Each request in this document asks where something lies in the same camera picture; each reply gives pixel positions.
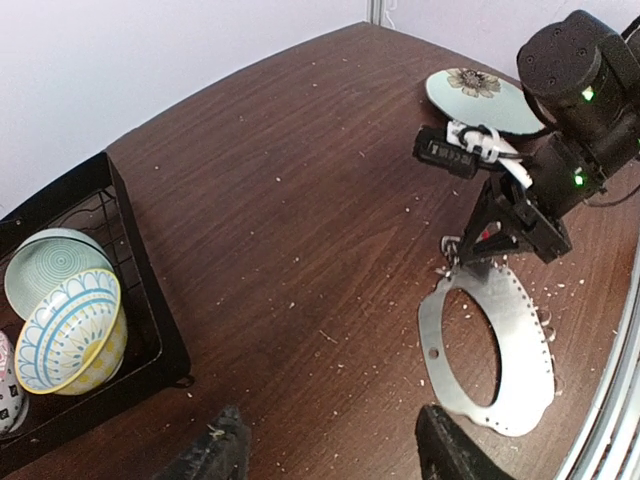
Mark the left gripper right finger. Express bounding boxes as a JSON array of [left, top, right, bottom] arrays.
[[415, 405, 513, 480]]

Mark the light blue flower plate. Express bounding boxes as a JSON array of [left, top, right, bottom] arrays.
[[425, 67, 544, 136]]

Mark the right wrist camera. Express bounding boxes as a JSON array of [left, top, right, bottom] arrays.
[[412, 121, 533, 189]]

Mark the yellow blue patterned bowl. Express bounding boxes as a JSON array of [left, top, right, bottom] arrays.
[[14, 269, 128, 396]]

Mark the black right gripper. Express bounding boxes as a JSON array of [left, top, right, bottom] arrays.
[[459, 134, 605, 263]]

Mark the light blue bowl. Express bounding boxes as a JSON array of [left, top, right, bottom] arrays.
[[4, 227, 114, 320]]

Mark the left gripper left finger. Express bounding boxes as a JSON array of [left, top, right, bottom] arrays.
[[152, 405, 250, 480]]

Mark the black wire dish rack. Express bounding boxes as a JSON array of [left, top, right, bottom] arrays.
[[1, 153, 193, 474]]

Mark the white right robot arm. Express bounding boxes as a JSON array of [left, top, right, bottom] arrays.
[[457, 10, 639, 264]]

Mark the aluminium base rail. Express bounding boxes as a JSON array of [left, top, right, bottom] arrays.
[[556, 260, 639, 479]]

